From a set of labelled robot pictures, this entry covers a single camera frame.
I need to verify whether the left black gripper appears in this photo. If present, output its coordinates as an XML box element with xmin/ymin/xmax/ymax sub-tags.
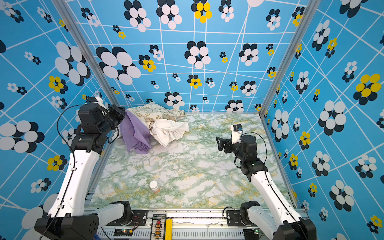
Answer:
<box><xmin>98</xmin><ymin>104</ymin><xmax>125</xmax><ymax>136</ymax></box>

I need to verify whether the purple cloth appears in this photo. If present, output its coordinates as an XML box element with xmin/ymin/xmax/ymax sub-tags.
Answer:
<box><xmin>119</xmin><ymin>110</ymin><xmax>152</xmax><ymax>155</ymax></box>

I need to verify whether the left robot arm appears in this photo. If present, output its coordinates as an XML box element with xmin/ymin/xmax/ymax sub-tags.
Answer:
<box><xmin>34</xmin><ymin>97</ymin><xmax>133</xmax><ymax>240</ymax></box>

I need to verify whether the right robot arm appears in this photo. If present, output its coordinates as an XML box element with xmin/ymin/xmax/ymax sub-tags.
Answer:
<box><xmin>216</xmin><ymin>134</ymin><xmax>317</xmax><ymax>240</ymax></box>

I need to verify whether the cream patterned cloth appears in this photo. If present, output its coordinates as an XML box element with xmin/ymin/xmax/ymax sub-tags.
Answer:
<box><xmin>127</xmin><ymin>104</ymin><xmax>186</xmax><ymax>129</ymax></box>

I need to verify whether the white cloth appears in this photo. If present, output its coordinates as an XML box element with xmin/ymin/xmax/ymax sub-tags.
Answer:
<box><xmin>150</xmin><ymin>119</ymin><xmax>189</xmax><ymax>147</ymax></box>

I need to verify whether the white pill bottle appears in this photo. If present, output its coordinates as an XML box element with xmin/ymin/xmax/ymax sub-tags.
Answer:
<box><xmin>150</xmin><ymin>180</ymin><xmax>161</xmax><ymax>193</ymax></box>

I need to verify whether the black button control box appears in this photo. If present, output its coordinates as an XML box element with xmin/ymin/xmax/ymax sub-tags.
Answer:
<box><xmin>150</xmin><ymin>214</ymin><xmax>167</xmax><ymax>240</ymax></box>

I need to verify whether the small circuit board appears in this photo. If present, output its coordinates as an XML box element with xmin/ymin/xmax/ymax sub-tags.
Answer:
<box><xmin>114</xmin><ymin>229</ymin><xmax>134</xmax><ymax>237</ymax></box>

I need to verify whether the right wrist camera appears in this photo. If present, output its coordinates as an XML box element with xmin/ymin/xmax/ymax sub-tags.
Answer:
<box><xmin>231</xmin><ymin>124</ymin><xmax>243</xmax><ymax>144</ymax></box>

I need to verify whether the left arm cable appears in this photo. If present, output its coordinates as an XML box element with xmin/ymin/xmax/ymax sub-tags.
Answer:
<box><xmin>44</xmin><ymin>104</ymin><xmax>85</xmax><ymax>229</ymax></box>

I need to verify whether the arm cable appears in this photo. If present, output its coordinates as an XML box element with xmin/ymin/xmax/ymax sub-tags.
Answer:
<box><xmin>44</xmin><ymin>104</ymin><xmax>85</xmax><ymax>229</ymax></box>
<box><xmin>242</xmin><ymin>131</ymin><xmax>304</xmax><ymax>229</ymax></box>

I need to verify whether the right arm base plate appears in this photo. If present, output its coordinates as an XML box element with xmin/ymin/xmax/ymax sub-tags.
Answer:
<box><xmin>225</xmin><ymin>210</ymin><xmax>246</xmax><ymax>227</ymax></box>

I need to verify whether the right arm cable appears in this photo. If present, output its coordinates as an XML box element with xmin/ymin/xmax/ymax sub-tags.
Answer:
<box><xmin>242</xmin><ymin>131</ymin><xmax>304</xmax><ymax>229</ymax></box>

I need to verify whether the aluminium front rail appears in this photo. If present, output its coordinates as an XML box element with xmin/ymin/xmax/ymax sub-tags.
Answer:
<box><xmin>83</xmin><ymin>207</ymin><xmax>318</xmax><ymax>240</ymax></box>

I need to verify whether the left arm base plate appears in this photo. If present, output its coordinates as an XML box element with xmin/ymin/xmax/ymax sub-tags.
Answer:
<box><xmin>107</xmin><ymin>210</ymin><xmax>148</xmax><ymax>227</ymax></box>

